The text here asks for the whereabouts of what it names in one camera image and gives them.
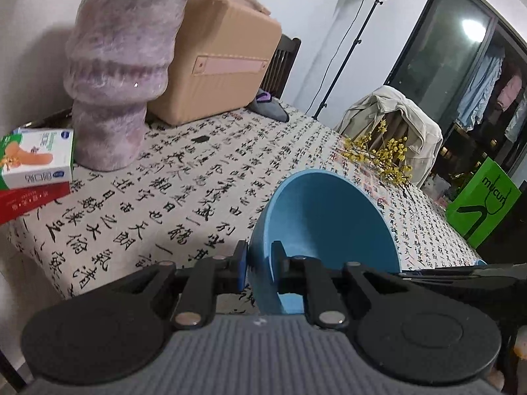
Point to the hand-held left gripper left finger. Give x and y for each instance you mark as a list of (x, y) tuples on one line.
[(243, 265)]

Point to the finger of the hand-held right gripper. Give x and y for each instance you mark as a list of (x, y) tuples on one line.
[(461, 277)]

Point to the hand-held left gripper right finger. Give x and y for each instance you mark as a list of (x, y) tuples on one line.
[(276, 267)]

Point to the blue bowl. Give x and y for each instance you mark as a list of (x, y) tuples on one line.
[(479, 262), (329, 214)]

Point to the green paper bag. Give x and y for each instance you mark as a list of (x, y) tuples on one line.
[(469, 197)]

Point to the calligraphy print tablecloth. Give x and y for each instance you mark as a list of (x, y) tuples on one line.
[(164, 181)]

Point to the yellow flower branch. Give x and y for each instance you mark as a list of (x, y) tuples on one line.
[(397, 150)]

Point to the beige jacket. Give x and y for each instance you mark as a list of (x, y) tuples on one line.
[(420, 131)]

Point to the grey purple cloth pouch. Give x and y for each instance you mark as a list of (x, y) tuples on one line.
[(271, 111)]

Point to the pale hanging garment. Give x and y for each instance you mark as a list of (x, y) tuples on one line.
[(516, 123)]

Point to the pink ribbed suitcase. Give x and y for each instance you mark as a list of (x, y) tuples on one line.
[(222, 98)]

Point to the brown chair under jacket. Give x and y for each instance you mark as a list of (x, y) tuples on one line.
[(389, 125)]

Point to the light blue hanging garment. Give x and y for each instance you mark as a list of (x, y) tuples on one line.
[(479, 90)]

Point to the pink hanging garment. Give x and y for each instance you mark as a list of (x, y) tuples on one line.
[(510, 90)]

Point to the dark wooden chair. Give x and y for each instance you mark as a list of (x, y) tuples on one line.
[(282, 66)]

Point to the red box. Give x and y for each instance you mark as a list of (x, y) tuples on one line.
[(29, 203)]

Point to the dark sliding glass door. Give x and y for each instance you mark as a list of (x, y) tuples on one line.
[(436, 49)]

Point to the white green medicine box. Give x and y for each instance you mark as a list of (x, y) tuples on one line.
[(37, 160)]

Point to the purple fuzzy vase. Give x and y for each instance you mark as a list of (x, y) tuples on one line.
[(119, 70)]

